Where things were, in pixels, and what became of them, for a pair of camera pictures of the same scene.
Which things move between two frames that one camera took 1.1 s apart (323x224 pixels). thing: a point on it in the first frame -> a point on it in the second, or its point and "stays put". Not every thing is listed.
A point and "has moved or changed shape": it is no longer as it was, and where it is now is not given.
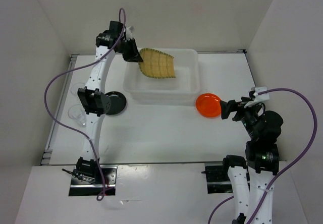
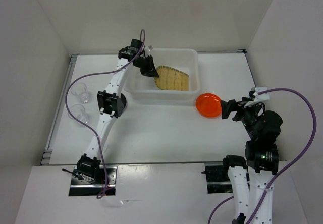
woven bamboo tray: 156,64 has moved or changed shape
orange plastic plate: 208,106 stays put
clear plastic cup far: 75,87 stays put
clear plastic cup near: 77,112 stays put
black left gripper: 135,56 -> 150,70
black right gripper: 232,105 stays put
